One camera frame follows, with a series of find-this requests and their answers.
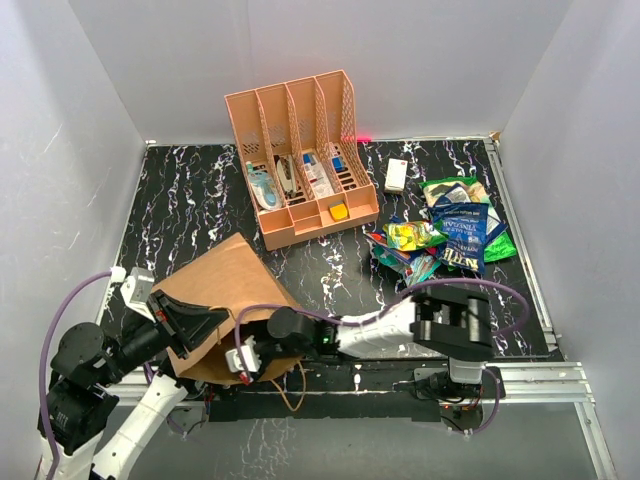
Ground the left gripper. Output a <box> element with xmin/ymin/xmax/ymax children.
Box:
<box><xmin>97</xmin><ymin>286</ymin><xmax>230</xmax><ymax>383</ymax></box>

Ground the brown paper bag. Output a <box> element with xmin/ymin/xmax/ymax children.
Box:
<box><xmin>154</xmin><ymin>233</ymin><xmax>298</xmax><ymax>386</ymax></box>

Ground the blue biscuit pack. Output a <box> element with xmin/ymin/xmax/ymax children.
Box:
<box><xmin>364</xmin><ymin>231</ymin><xmax>426</xmax><ymax>265</ymax></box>

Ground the red green candy pack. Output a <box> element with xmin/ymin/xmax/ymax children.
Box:
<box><xmin>397</xmin><ymin>253</ymin><xmax>441</xmax><ymax>287</ymax></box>

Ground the yellow green snack pack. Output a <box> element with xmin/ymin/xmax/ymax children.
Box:
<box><xmin>383</xmin><ymin>221</ymin><xmax>447</xmax><ymax>252</ymax></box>

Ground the dark blue vinegar chips bag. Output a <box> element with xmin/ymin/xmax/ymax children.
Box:
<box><xmin>431</xmin><ymin>203</ymin><xmax>488</xmax><ymax>274</ymax></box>

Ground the green Chuba chips bag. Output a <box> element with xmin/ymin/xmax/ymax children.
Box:
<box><xmin>420</xmin><ymin>176</ymin><xmax>517</xmax><ymax>263</ymax></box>

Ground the blue snack pouch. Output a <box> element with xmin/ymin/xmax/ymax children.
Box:
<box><xmin>434</xmin><ymin>182</ymin><xmax>506</xmax><ymax>245</ymax></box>

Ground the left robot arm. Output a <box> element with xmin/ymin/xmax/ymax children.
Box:
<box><xmin>36</xmin><ymin>290</ymin><xmax>230</xmax><ymax>479</ymax></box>

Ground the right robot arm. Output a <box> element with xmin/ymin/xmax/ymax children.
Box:
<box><xmin>253</xmin><ymin>286</ymin><xmax>493</xmax><ymax>397</ymax></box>

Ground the yellow sticky tape dispenser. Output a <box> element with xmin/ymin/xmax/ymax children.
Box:
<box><xmin>329</xmin><ymin>202</ymin><xmax>349</xmax><ymax>222</ymax></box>

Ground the blue correction tape pack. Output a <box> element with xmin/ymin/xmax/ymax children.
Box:
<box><xmin>246</xmin><ymin>162</ymin><xmax>282</xmax><ymax>211</ymax></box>

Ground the white ruler set pack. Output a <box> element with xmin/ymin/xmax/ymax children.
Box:
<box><xmin>303</xmin><ymin>152</ymin><xmax>335</xmax><ymax>199</ymax></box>

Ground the silver stapler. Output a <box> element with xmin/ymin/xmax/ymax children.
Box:
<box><xmin>274</xmin><ymin>155</ymin><xmax>298</xmax><ymax>199</ymax></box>

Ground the blue eraser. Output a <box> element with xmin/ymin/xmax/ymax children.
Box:
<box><xmin>331</xmin><ymin>156</ymin><xmax>346</xmax><ymax>173</ymax></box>

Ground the pink desk organizer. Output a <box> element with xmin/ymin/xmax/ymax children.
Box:
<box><xmin>225</xmin><ymin>70</ymin><xmax>379</xmax><ymax>250</ymax></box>

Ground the white small box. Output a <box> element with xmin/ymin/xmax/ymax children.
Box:
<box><xmin>384</xmin><ymin>158</ymin><xmax>408</xmax><ymax>194</ymax></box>

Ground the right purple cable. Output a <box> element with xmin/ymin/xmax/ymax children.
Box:
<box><xmin>232</xmin><ymin>278</ymin><xmax>530</xmax><ymax>386</ymax></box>

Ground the purple cable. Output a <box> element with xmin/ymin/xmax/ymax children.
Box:
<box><xmin>38</xmin><ymin>270</ymin><xmax>116</xmax><ymax>479</ymax></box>
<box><xmin>232</xmin><ymin>278</ymin><xmax>530</xmax><ymax>386</ymax></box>

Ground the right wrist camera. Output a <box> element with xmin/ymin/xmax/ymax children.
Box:
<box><xmin>225</xmin><ymin>335</ymin><xmax>265</xmax><ymax>383</ymax></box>

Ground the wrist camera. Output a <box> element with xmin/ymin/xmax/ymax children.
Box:
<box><xmin>225</xmin><ymin>335</ymin><xmax>265</xmax><ymax>383</ymax></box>
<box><xmin>110</xmin><ymin>266</ymin><xmax>155</xmax><ymax>321</ymax></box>

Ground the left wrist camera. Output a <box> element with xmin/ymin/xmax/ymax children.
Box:
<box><xmin>110</xmin><ymin>266</ymin><xmax>155</xmax><ymax>321</ymax></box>

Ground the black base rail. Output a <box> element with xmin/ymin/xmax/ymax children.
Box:
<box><xmin>99</xmin><ymin>357</ymin><xmax>591</xmax><ymax>426</ymax></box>

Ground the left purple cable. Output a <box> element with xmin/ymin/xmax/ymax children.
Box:
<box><xmin>38</xmin><ymin>270</ymin><xmax>116</xmax><ymax>479</ymax></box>

